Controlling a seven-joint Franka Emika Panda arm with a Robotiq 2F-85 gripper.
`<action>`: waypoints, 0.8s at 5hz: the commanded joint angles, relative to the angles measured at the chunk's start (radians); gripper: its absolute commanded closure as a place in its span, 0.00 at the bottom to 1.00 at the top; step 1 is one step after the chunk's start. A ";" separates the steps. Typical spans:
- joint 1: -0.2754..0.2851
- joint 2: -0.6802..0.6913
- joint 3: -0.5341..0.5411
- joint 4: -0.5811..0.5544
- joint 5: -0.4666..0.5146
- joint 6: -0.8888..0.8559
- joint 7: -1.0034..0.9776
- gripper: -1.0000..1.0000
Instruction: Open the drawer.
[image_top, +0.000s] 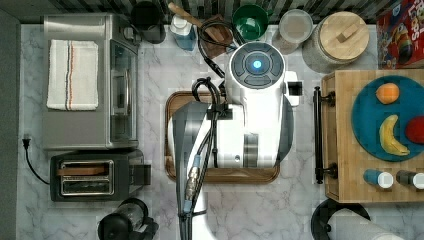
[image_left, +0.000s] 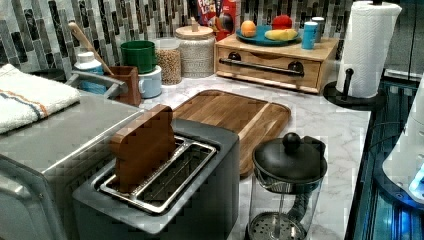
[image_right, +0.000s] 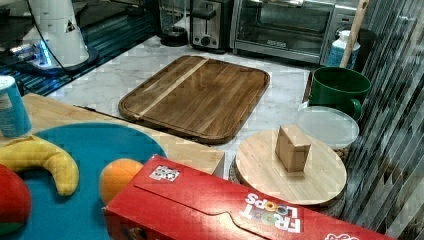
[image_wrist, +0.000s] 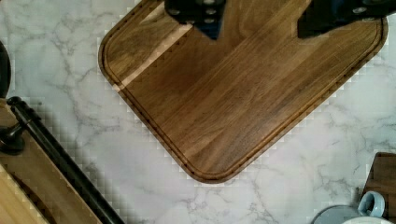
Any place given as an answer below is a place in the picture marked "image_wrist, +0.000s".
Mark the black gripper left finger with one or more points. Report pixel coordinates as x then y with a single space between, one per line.
204 15

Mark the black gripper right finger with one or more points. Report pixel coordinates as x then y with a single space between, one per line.
322 16

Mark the black drawer handle bar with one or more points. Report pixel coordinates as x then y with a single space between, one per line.
15 111

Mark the wooden drawer box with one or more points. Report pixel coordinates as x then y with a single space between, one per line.
44 184

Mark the wooden cutting board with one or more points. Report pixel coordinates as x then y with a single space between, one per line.
217 105

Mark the dark wooden utensil holder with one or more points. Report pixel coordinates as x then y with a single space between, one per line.
382 179

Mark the light blue mug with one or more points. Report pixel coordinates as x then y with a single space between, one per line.
370 210

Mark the black paper towel holder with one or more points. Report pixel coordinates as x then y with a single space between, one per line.
5 71

